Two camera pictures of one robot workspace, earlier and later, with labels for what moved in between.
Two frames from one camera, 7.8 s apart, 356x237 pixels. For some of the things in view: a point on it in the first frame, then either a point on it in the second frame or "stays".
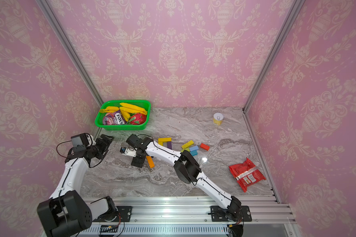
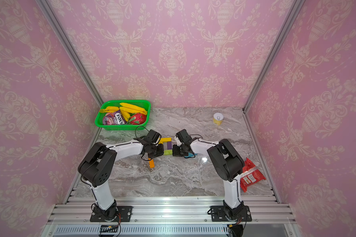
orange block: x=150 y=161 stays
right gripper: x=138 y=165 -> x=173 y=151
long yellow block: x=163 y=139 stays
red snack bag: x=244 y=174 stays
